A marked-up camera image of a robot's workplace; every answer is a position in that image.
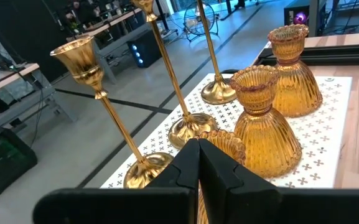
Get grey metal workbench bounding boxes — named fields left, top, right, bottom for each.
left=0, top=62, right=78, bottom=139

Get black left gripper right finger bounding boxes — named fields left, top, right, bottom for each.
left=198, top=138, right=359, bottom=224

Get black computer tower blue lights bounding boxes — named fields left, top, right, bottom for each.
left=127, top=29, right=163, bottom=68

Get amber ribbed glass candle holder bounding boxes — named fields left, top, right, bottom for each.
left=229, top=64, right=303, bottom=179
left=196, top=129, right=248, bottom=224
left=267, top=24, right=324, bottom=118

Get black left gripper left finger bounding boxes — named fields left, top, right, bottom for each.
left=32, top=138, right=200, bottom=224

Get short gold candlestick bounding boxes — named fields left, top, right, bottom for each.
left=50, top=35, right=174, bottom=190

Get medium gold candlestick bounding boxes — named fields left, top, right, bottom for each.
left=130, top=0, right=218, bottom=150

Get white perforated metal shelf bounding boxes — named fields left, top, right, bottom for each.
left=100, top=73, right=353, bottom=190

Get round wire fan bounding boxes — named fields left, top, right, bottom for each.
left=183, top=1, right=220, bottom=43

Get tall gold candlestick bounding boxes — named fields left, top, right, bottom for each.
left=196, top=0, right=238, bottom=105

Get person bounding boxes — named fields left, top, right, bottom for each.
left=63, top=0, right=106, bottom=32

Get black computer purple light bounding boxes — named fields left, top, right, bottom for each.
left=283, top=0, right=320, bottom=38

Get long wooden workbench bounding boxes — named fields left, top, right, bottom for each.
left=65, top=7, right=155, bottom=85

